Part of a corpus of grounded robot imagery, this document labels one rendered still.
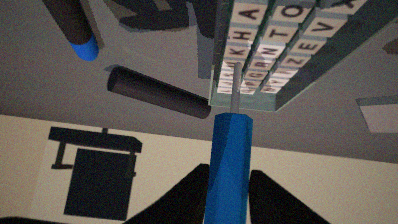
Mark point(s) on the grey flat rectangular slab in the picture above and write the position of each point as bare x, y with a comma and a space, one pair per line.
381, 114

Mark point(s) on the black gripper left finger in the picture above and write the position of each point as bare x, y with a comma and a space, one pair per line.
183, 204

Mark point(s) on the dark grey cylinder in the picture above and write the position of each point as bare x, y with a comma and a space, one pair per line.
132, 85

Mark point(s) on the blue stylus with grey tip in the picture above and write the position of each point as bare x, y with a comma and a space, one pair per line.
228, 186

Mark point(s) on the black stylus with blue tip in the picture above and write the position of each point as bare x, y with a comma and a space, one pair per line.
69, 16

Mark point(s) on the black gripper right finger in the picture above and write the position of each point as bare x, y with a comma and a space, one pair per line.
272, 204

